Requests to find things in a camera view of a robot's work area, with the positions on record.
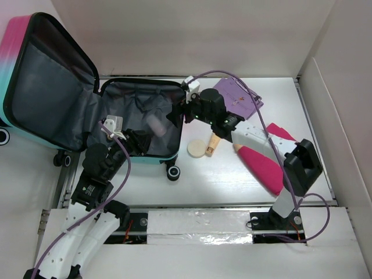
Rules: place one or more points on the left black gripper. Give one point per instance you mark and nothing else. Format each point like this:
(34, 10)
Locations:
(138, 140)

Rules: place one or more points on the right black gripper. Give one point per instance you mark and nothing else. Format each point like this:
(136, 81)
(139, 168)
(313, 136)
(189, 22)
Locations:
(180, 108)

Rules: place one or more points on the clear pink bottle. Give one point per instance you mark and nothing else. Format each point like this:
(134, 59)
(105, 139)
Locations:
(156, 125)

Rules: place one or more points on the round cream powder puff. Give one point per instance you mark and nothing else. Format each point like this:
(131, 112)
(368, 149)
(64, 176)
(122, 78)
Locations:
(196, 148)

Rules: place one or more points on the purple shirt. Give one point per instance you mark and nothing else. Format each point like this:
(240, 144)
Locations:
(237, 98)

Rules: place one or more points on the pink and teal suitcase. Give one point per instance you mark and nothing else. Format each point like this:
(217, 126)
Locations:
(50, 92)

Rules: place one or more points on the pink cloth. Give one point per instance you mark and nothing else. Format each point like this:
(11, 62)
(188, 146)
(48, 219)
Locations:
(264, 165)

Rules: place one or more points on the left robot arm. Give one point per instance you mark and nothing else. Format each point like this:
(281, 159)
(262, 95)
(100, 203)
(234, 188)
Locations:
(93, 213)

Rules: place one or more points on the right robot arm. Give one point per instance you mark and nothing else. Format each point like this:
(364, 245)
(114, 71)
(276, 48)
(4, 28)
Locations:
(298, 161)

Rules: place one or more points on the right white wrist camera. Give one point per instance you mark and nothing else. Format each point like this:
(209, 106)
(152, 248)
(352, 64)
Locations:
(190, 86)

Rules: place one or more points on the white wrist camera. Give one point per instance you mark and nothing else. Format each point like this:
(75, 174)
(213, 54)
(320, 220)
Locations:
(190, 86)
(112, 126)

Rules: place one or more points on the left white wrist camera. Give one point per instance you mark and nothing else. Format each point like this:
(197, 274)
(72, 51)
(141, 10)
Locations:
(112, 126)

